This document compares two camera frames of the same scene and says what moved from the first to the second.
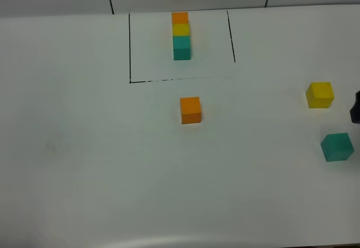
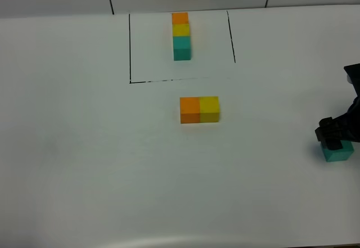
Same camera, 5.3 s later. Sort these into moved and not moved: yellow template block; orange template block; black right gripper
Moved: black right gripper
Not moved: yellow template block; orange template block
